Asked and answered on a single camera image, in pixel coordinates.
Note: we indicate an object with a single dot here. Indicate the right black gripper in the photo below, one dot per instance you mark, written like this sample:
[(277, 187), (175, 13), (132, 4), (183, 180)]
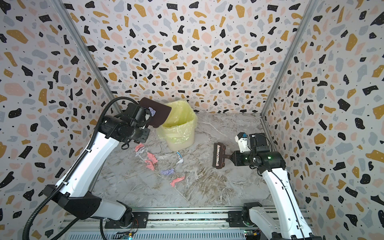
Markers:
[(232, 156)]

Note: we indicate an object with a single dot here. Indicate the brown cartoon face hand broom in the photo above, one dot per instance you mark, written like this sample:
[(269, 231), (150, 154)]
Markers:
[(219, 155)]

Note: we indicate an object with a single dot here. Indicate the dark brown plastic dustpan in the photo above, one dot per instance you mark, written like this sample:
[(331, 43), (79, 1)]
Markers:
[(162, 112)]

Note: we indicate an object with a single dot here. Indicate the cream bin with green bag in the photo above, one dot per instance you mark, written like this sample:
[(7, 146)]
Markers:
[(179, 128)]

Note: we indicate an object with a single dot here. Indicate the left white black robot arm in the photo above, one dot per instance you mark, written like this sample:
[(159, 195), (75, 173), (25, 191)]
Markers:
[(72, 191)]

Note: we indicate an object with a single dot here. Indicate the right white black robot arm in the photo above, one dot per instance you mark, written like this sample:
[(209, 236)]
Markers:
[(257, 154)]

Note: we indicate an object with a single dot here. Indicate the purple paper scrap right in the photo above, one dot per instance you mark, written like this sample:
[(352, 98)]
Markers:
[(153, 112)]

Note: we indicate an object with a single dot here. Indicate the purple paper scrap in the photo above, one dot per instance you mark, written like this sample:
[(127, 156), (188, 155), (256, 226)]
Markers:
[(153, 112), (167, 172)]

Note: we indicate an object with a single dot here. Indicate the pink paper scrap upper left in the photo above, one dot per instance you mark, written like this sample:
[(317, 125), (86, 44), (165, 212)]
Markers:
[(152, 158)]

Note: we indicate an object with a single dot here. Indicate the pink paper scrap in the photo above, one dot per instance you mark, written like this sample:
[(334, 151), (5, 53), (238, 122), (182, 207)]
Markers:
[(152, 158), (150, 165), (177, 180)]

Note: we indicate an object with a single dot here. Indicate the white blue paper scrap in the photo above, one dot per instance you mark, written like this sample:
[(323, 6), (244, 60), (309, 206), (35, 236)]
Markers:
[(180, 158)]

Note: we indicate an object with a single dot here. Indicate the purple paper scrap centre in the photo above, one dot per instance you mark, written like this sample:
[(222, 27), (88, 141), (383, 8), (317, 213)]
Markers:
[(167, 172)]

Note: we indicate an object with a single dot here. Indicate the pink paper scrap front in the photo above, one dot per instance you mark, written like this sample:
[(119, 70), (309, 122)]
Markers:
[(177, 180)]

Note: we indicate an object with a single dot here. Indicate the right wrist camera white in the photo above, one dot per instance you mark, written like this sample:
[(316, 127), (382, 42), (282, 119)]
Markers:
[(243, 142)]

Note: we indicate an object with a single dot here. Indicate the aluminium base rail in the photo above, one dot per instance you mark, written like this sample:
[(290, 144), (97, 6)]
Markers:
[(184, 223)]

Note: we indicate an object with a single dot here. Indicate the left aluminium corner post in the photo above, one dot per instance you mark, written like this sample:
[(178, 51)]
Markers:
[(69, 23)]

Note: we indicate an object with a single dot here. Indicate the aluminium corner post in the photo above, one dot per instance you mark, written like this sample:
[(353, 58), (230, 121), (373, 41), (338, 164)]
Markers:
[(69, 23), (290, 54)]

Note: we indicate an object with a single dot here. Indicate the right aluminium corner post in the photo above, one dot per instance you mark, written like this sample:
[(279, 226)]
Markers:
[(290, 54)]

